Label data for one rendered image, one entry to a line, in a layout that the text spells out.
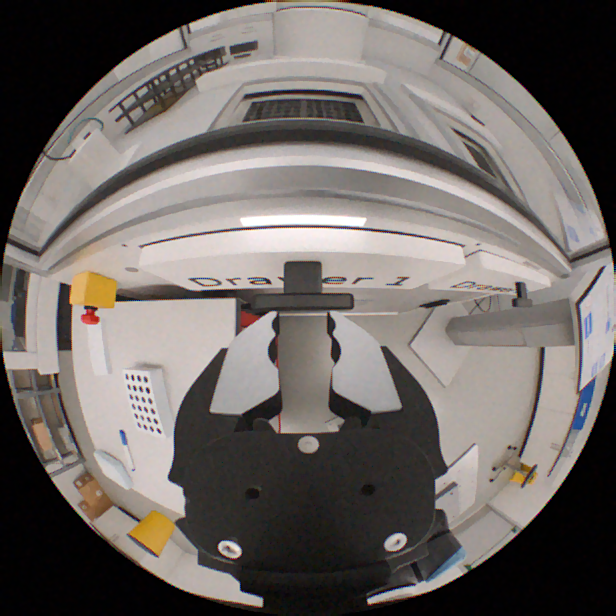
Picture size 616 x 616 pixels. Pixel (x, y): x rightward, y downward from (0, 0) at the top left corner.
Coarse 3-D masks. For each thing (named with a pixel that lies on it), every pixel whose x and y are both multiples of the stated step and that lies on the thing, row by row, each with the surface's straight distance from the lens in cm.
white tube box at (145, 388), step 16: (128, 368) 42; (144, 368) 40; (160, 368) 39; (128, 384) 42; (144, 384) 38; (160, 384) 38; (128, 400) 43; (144, 400) 40; (160, 400) 38; (144, 416) 41; (160, 416) 38; (144, 432) 43; (160, 432) 40
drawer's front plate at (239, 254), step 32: (160, 256) 17; (192, 256) 15; (224, 256) 14; (256, 256) 14; (288, 256) 14; (320, 256) 14; (352, 256) 14; (384, 256) 15; (416, 256) 16; (448, 256) 18; (192, 288) 26; (224, 288) 25
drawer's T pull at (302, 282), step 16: (288, 272) 14; (304, 272) 14; (320, 272) 14; (288, 288) 14; (304, 288) 14; (320, 288) 14; (256, 304) 14; (272, 304) 14; (288, 304) 14; (304, 304) 14; (320, 304) 14; (336, 304) 14; (352, 304) 14
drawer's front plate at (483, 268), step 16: (480, 256) 22; (496, 256) 25; (464, 272) 23; (480, 272) 24; (496, 272) 25; (512, 272) 28; (528, 272) 34; (432, 288) 29; (448, 288) 31; (464, 288) 32; (480, 288) 34; (512, 288) 40; (528, 288) 44
